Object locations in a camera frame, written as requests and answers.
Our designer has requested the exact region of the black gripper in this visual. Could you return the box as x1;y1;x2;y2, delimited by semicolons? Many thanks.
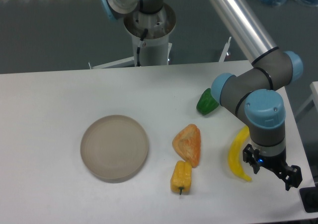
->
242;144;303;191

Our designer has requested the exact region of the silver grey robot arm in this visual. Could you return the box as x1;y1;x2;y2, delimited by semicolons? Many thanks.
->
100;0;303;190

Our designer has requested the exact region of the orange toy pepper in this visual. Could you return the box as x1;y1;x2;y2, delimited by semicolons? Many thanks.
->
172;124;201;168

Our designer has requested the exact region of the green bell pepper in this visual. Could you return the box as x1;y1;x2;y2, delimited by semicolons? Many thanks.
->
196;88;219;115

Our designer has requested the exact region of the yellow bell pepper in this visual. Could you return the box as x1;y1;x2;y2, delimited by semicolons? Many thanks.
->
170;160;192;195

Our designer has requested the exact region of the yellow banana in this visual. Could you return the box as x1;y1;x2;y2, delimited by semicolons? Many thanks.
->
228;126;252;182

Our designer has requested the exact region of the black device at table edge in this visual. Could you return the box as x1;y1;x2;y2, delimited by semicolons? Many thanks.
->
299;187;318;213

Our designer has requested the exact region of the beige round plate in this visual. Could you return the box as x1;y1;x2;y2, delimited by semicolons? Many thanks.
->
80;115;149;183

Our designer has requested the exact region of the white frame at right edge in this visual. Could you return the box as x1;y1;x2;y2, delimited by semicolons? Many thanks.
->
294;81;318;123

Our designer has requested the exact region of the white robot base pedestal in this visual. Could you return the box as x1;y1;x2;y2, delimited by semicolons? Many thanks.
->
90;3;176;69

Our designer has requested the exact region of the black cable on pedestal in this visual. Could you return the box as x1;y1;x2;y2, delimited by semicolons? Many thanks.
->
136;28;149;67

